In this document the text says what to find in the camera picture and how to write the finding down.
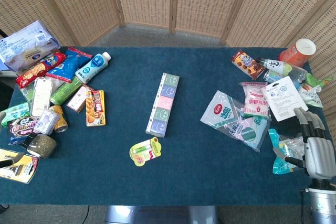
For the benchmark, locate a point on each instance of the green drink can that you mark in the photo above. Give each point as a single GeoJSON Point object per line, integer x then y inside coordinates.
{"type": "Point", "coordinates": [65, 91]}

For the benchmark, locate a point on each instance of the grey bag with red logo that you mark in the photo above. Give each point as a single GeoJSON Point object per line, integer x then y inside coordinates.
{"type": "Point", "coordinates": [223, 111]}

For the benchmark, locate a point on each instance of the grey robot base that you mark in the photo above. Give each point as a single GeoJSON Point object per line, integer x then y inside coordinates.
{"type": "Point", "coordinates": [161, 214]}

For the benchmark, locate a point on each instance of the yellow red curry box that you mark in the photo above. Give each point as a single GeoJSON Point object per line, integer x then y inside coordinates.
{"type": "Point", "coordinates": [95, 108]}

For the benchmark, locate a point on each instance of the clear bottle with black print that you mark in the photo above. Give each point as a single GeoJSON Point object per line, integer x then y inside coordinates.
{"type": "Point", "coordinates": [273, 66]}

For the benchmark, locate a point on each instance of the clear white card package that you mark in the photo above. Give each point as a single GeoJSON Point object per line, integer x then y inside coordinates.
{"type": "Point", "coordinates": [41, 96]}

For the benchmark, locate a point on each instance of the folding wicker screen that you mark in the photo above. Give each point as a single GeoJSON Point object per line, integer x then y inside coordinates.
{"type": "Point", "coordinates": [168, 1]}

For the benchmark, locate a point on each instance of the blue snack bag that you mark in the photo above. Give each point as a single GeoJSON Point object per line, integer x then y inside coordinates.
{"type": "Point", "coordinates": [68, 65]}

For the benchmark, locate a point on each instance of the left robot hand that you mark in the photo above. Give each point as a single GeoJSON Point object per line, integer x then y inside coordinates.
{"type": "Point", "coordinates": [10, 159]}

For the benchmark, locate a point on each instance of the clear plastic water bottle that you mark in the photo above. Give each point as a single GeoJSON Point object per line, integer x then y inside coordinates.
{"type": "Point", "coordinates": [288, 75]}

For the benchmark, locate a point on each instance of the green white snack bag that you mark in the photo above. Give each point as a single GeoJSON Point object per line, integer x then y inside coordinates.
{"type": "Point", "coordinates": [312, 90]}

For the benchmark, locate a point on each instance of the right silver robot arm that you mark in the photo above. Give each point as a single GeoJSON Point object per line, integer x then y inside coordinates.
{"type": "Point", "coordinates": [321, 203]}

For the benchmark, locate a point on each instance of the pink white snack bag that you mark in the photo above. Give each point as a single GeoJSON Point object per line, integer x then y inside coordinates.
{"type": "Point", "coordinates": [256, 100]}

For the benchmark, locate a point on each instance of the white blue drink bottle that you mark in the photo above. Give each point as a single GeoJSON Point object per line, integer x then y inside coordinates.
{"type": "Point", "coordinates": [92, 67]}

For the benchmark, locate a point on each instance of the orange cup with white lid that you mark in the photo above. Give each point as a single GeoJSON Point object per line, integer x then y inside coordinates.
{"type": "Point", "coordinates": [298, 51]}

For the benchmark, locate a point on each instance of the red biscuit pack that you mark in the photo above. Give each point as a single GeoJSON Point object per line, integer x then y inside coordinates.
{"type": "Point", "coordinates": [39, 69]}

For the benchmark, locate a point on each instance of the lip balm blister card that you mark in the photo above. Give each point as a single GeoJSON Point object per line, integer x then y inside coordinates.
{"type": "Point", "coordinates": [145, 151]}

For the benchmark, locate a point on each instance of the brown cookie pack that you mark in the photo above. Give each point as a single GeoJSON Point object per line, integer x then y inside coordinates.
{"type": "Point", "coordinates": [247, 64]}

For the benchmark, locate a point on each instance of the small clear plastic box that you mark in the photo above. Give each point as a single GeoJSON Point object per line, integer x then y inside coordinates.
{"type": "Point", "coordinates": [46, 121]}

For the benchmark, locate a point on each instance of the large white blue bag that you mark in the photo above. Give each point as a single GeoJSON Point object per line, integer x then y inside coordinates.
{"type": "Point", "coordinates": [25, 45]}

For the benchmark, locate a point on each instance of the glittery tape roll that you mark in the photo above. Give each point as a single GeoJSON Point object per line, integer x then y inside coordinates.
{"type": "Point", "coordinates": [42, 145]}

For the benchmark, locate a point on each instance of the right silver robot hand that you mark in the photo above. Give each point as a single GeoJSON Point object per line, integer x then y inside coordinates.
{"type": "Point", "coordinates": [316, 153]}

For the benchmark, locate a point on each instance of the white blister card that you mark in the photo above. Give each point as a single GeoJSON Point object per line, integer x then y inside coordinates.
{"type": "Point", "coordinates": [284, 98]}

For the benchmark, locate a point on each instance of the pink white small box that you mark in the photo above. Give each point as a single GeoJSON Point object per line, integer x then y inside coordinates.
{"type": "Point", "coordinates": [78, 98]}

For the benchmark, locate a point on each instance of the clear bag with green circle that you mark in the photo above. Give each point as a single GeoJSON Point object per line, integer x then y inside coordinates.
{"type": "Point", "coordinates": [249, 132]}

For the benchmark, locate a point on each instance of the dark teal table cloth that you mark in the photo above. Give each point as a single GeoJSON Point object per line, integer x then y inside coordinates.
{"type": "Point", "coordinates": [183, 171]}

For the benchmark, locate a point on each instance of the teal clear plastic bag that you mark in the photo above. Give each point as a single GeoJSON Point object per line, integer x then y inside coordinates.
{"type": "Point", "coordinates": [283, 150]}

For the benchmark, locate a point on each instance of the yellow razor blister card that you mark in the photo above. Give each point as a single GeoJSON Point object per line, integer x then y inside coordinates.
{"type": "Point", "coordinates": [19, 167]}

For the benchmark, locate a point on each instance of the yellow drink can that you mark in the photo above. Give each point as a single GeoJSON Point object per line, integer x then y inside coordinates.
{"type": "Point", "coordinates": [60, 120]}

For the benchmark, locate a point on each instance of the long multicolour tissue pack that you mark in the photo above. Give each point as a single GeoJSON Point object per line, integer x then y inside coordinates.
{"type": "Point", "coordinates": [163, 104]}

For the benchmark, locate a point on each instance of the purple candy bag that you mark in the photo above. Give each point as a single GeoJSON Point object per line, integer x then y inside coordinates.
{"type": "Point", "coordinates": [18, 130]}

